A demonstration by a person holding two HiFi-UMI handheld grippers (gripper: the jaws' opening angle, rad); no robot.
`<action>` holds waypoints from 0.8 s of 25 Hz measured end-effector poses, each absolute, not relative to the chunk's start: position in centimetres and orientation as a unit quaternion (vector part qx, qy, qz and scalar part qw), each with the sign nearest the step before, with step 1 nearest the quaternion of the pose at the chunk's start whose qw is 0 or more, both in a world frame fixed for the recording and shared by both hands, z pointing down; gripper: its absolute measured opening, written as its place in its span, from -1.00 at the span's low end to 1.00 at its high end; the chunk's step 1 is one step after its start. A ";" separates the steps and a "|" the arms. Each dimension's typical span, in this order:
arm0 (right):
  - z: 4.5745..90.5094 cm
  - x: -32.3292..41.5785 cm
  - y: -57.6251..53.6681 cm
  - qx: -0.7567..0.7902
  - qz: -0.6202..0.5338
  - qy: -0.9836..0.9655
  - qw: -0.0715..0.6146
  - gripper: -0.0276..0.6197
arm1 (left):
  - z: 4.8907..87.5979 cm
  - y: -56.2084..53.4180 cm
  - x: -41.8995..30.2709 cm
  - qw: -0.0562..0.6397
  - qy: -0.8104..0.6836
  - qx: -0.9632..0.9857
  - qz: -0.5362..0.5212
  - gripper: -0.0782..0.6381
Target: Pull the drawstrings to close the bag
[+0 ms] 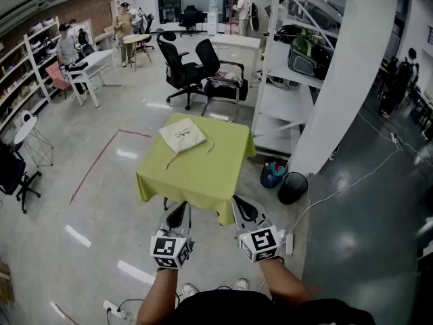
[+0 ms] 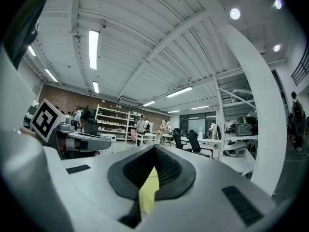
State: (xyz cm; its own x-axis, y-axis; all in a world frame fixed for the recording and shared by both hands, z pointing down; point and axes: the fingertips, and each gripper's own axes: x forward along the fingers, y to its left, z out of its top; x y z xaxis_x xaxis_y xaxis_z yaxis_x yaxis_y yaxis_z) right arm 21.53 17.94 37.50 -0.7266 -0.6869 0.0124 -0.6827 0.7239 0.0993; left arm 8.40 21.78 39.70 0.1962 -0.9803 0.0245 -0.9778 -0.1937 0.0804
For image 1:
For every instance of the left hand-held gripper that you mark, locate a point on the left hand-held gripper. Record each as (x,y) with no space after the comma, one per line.
(169,249)

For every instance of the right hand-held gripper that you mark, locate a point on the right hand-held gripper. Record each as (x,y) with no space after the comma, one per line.
(260,244)

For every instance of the person's right forearm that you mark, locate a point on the person's right forearm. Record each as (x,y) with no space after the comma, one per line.
(285,283)

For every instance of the person's left forearm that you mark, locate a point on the person's left forearm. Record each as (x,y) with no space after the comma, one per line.
(159,293)

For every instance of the green and black bag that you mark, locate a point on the green and black bag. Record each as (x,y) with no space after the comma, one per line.
(308,59)

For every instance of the blue waste bin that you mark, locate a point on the blue waste bin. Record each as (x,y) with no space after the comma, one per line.
(272,178)

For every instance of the white power strip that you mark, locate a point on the white power strip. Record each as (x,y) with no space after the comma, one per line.
(115,310)
(289,244)

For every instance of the green tablecloth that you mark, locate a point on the green tablecloth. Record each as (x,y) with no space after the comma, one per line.
(203,178)

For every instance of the black mesh waste bin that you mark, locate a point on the black mesh waste bin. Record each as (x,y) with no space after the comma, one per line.
(292,188)

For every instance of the person's right white shoe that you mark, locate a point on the person's right white shoe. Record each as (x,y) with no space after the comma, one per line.
(241,284)

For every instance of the person's white shoe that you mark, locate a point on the person's white shoe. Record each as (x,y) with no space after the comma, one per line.
(241,284)
(189,289)

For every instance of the person's left white shoe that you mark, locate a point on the person's left white shoe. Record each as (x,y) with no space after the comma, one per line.
(189,289)

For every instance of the person's black shirt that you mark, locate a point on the person's black shirt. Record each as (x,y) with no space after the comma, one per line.
(236,310)

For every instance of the black cantilever chair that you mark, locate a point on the black cantilever chair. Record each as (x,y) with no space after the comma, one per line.
(223,90)

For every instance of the pink clothes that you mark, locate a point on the pink clothes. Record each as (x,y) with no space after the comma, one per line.
(228,77)

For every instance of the black office chair with headrest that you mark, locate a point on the black office chair with headrest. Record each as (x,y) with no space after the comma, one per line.
(179,73)

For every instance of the white cabinet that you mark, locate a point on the white cabinet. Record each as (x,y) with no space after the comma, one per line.
(236,49)

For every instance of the black swivel chair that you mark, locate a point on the black swivel chair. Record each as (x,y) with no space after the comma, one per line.
(11,171)

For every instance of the white desk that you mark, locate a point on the white desk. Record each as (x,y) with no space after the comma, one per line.
(96,61)

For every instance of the small white appliance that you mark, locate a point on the small white appliance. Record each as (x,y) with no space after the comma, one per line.
(27,117)

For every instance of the round wooden table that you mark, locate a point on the round wooden table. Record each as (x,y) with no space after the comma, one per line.
(135,38)

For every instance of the pink chair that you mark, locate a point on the pink chair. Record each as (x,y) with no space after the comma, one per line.
(55,76)

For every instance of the white water dispenser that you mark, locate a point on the white water dispenser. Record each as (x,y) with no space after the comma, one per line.
(212,19)

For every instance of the red coat rack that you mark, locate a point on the red coat rack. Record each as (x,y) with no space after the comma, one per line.
(231,9)

